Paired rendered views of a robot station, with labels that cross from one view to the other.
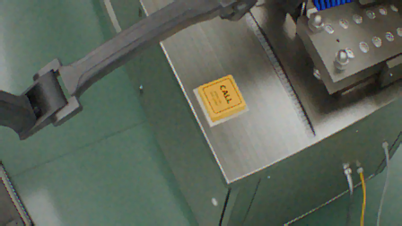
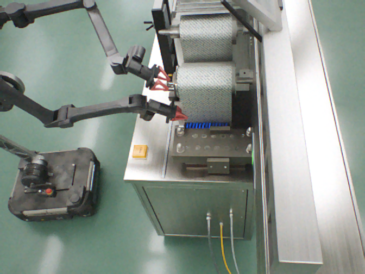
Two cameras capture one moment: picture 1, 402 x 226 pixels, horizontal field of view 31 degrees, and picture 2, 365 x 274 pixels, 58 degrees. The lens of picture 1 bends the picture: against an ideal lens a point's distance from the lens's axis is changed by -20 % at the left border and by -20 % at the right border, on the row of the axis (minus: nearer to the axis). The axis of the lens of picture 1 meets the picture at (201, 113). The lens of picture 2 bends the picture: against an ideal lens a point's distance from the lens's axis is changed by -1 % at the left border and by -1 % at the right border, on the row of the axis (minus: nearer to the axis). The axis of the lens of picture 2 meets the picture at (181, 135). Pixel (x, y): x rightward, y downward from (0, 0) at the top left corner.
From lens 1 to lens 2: 0.94 m
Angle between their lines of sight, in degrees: 26
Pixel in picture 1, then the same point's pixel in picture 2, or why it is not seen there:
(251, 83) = (153, 151)
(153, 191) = not seen: hidden behind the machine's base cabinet
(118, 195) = not seen: hidden behind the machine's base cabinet
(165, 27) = (107, 107)
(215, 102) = (135, 151)
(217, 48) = (150, 136)
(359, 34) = (199, 142)
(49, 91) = (61, 113)
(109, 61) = (85, 112)
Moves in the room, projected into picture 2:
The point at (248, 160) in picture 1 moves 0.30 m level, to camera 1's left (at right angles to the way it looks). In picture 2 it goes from (134, 174) to (93, 149)
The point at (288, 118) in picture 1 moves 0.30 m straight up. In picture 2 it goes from (158, 167) to (145, 131)
